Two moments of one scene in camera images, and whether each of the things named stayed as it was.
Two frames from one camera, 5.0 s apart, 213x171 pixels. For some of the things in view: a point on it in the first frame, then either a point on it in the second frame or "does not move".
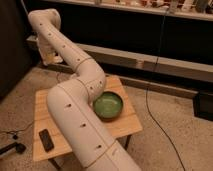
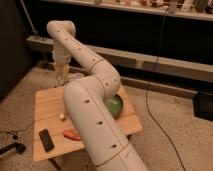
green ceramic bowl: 108,106 does not move
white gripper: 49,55 → 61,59
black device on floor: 20,147 does not move
